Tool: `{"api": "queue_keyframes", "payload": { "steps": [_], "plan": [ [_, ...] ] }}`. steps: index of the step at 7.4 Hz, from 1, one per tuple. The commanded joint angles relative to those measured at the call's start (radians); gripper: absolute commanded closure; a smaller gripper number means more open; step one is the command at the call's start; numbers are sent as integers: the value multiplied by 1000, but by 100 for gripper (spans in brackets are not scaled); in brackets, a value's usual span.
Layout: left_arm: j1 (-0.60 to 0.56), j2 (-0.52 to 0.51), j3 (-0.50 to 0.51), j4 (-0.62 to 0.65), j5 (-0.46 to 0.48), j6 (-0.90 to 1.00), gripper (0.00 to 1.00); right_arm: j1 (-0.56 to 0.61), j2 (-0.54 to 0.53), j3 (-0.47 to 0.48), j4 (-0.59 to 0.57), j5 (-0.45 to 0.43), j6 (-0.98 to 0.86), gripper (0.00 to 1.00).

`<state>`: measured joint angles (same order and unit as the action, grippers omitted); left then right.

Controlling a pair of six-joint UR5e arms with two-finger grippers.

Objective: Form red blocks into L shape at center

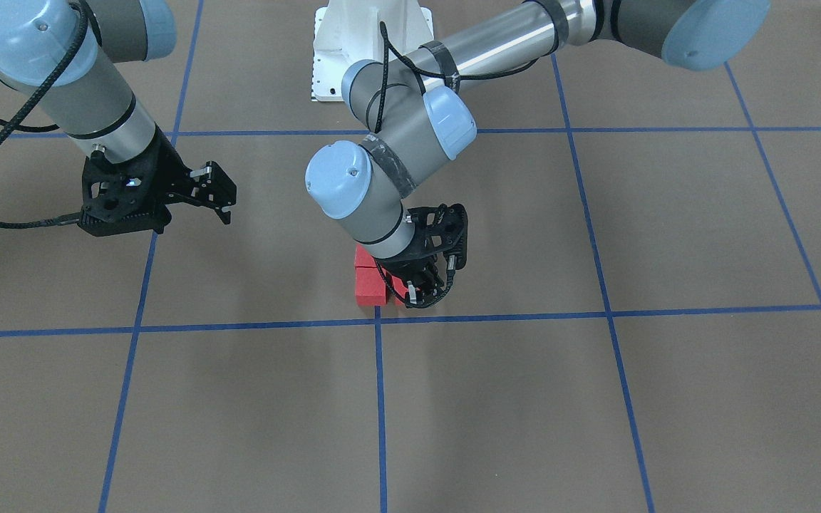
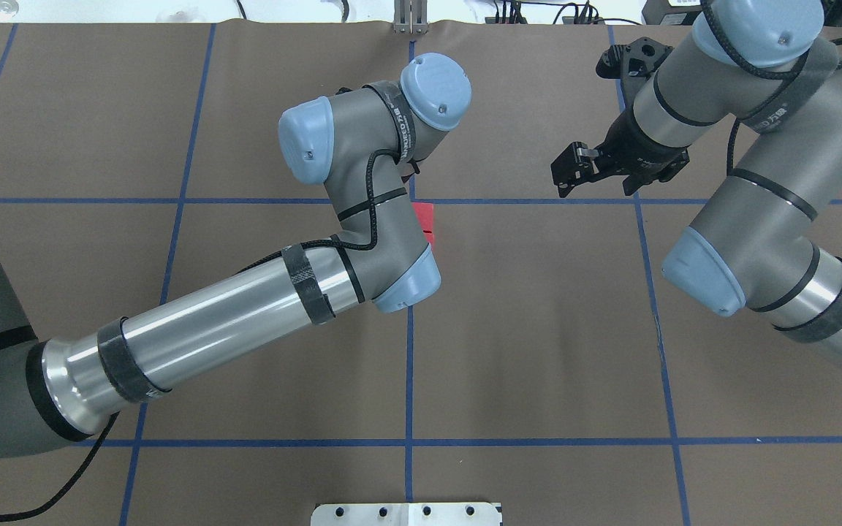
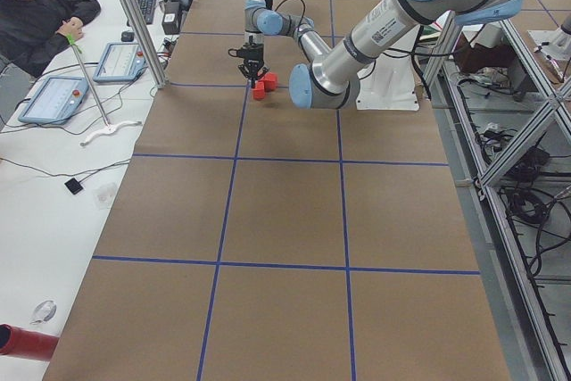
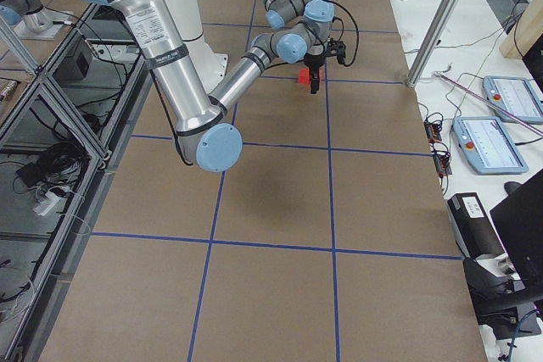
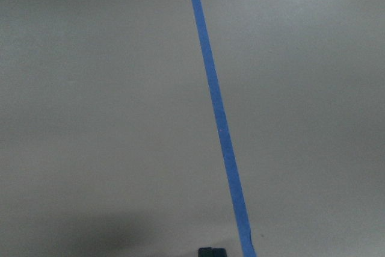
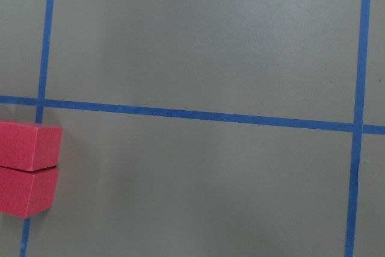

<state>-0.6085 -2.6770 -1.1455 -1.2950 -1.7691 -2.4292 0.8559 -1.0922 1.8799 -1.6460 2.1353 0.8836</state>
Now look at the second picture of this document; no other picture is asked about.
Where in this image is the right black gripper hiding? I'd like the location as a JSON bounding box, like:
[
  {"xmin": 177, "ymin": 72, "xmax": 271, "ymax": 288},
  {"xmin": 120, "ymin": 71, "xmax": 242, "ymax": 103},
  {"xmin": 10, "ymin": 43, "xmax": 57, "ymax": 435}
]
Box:
[{"xmin": 550, "ymin": 110, "xmax": 691, "ymax": 199}]

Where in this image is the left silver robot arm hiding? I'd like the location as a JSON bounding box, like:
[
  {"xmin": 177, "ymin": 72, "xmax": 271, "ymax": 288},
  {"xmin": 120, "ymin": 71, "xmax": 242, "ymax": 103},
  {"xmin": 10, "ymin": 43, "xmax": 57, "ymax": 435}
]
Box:
[{"xmin": 0, "ymin": 53, "xmax": 472, "ymax": 457}]

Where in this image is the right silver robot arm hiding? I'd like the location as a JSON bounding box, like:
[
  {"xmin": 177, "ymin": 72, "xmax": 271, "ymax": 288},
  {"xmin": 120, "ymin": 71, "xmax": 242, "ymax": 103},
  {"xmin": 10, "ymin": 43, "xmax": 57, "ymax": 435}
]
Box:
[{"xmin": 550, "ymin": 1, "xmax": 842, "ymax": 369}]

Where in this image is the black box white label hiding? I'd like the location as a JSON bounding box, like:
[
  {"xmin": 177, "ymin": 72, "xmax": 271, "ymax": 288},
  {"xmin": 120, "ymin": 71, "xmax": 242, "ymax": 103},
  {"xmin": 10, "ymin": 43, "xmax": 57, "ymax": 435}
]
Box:
[{"xmin": 642, "ymin": 0, "xmax": 702, "ymax": 26}]

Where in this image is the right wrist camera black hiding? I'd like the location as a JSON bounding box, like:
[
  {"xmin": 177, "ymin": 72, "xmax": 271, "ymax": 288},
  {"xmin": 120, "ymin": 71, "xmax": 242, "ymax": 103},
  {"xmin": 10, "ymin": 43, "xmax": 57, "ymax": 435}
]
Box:
[{"xmin": 595, "ymin": 37, "xmax": 675, "ymax": 97}]

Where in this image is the aluminium frame post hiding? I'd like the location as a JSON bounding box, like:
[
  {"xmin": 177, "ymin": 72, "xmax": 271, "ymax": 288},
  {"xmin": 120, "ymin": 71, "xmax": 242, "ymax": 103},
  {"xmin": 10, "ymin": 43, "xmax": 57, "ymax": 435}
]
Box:
[{"xmin": 392, "ymin": 0, "xmax": 430, "ymax": 36}]

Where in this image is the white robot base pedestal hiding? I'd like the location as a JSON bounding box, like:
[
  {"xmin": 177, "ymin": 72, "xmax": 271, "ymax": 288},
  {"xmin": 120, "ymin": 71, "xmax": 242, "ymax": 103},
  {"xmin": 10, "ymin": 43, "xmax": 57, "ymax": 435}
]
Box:
[{"xmin": 310, "ymin": 502, "xmax": 504, "ymax": 525}]

